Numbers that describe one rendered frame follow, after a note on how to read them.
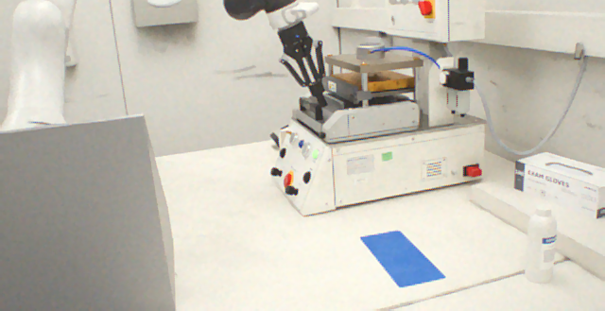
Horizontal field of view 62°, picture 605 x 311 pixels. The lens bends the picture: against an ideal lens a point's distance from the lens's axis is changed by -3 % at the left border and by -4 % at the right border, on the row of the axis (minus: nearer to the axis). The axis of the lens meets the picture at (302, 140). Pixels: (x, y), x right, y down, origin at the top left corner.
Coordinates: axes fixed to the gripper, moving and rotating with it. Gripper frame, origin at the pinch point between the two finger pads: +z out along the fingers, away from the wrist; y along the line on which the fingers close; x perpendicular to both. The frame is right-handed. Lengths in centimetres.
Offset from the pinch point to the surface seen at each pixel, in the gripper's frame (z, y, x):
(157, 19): -32, 28, -131
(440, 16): -8.4, -33.5, 15.2
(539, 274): 31, -10, 65
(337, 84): 0.0, -5.9, -0.5
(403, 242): 27.4, 4.8, 39.5
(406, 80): 4.8, -21.3, 9.9
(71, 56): -34, 73, -134
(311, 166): 13.0, 12.0, 11.4
